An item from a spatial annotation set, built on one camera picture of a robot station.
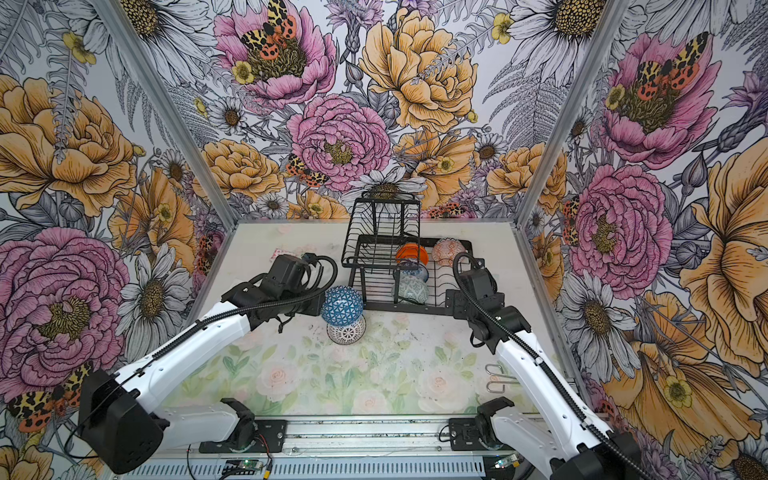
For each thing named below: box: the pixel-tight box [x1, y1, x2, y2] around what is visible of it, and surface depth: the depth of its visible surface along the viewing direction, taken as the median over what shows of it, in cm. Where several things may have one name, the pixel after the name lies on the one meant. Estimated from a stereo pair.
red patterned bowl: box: [432, 237, 467, 267], surface depth 111 cm
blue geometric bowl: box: [321, 285, 364, 326], surface depth 85 cm
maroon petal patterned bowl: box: [326, 315, 367, 345], surface depth 91 cm
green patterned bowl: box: [399, 275, 429, 304], surface depth 99 cm
